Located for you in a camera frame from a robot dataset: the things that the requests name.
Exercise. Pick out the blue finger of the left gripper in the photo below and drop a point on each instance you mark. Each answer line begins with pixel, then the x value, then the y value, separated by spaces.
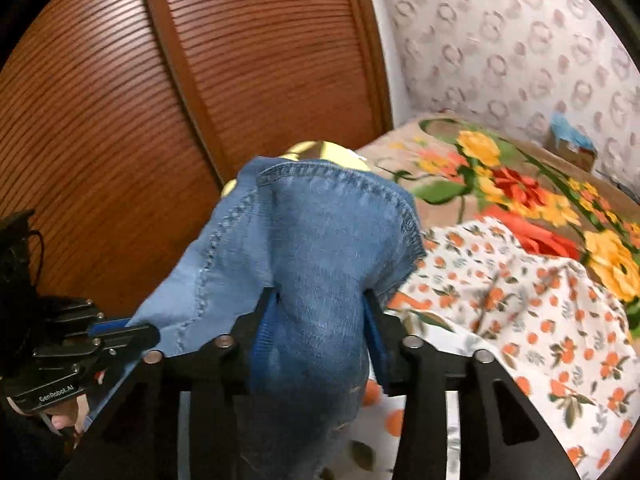
pixel 118 337

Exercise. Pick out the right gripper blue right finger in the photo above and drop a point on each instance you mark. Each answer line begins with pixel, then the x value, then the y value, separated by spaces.
pixel 385 338

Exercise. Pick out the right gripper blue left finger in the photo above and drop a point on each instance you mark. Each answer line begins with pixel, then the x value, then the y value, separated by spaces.
pixel 254 334

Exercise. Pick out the blue denim pants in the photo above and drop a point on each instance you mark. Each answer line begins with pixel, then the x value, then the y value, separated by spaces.
pixel 321 243

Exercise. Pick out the person's left hand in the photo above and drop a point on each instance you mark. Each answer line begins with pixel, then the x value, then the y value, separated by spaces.
pixel 71 414

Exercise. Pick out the floral beige blanket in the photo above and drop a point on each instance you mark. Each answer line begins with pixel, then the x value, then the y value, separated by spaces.
pixel 459 171

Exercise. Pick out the orange print white bedsheet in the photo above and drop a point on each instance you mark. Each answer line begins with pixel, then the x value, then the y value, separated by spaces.
pixel 557 326

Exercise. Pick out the brown louvered wardrobe door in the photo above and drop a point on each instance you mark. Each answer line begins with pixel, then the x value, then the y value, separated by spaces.
pixel 122 120

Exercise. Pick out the small box with blue cloth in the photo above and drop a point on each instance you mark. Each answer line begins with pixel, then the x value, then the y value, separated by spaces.
pixel 570 144

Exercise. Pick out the circle pattern sheer curtain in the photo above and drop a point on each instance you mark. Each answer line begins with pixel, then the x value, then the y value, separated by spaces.
pixel 516 64

